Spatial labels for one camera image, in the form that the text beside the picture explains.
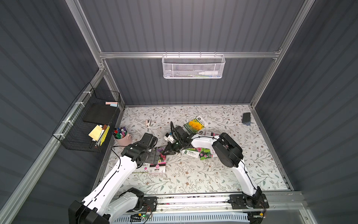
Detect chrysanthemum seed packet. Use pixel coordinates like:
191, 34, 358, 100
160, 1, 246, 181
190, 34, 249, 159
143, 147, 167, 174

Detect pink pen cup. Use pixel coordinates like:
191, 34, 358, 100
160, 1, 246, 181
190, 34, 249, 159
113, 127, 132, 147

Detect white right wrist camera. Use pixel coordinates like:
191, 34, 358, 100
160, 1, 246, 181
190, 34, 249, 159
164, 133, 175, 143

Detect black wire wall basket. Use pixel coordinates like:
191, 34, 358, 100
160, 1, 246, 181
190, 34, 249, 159
53, 84, 121, 153

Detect yellow sunflower seed packet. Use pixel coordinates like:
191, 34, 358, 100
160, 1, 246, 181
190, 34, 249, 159
184, 116, 208, 134

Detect white wire mesh basket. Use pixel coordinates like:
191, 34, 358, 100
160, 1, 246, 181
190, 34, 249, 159
162, 54, 226, 79

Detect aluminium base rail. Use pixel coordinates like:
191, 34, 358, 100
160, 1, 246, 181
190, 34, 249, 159
75, 191, 317, 224

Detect pink hollyhock seed packet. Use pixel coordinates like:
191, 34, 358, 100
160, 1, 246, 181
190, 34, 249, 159
197, 130, 220, 137

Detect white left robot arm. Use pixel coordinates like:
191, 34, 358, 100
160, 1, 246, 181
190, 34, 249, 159
68, 133, 158, 224

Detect black rectangular block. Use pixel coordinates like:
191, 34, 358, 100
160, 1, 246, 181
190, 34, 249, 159
242, 113, 251, 126

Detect yellow sticky notes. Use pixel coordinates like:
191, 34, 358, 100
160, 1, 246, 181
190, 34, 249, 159
88, 125, 103, 141

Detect green mimosa seed packet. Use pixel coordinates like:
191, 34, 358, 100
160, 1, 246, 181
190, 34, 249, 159
197, 147, 216, 160

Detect black notebook in basket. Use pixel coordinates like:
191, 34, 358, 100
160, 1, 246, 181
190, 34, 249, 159
83, 103, 117, 125

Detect white tube in basket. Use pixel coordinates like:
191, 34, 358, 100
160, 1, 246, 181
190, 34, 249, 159
199, 71, 219, 77

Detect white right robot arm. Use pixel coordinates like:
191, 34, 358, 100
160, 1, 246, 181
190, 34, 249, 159
161, 127, 267, 209

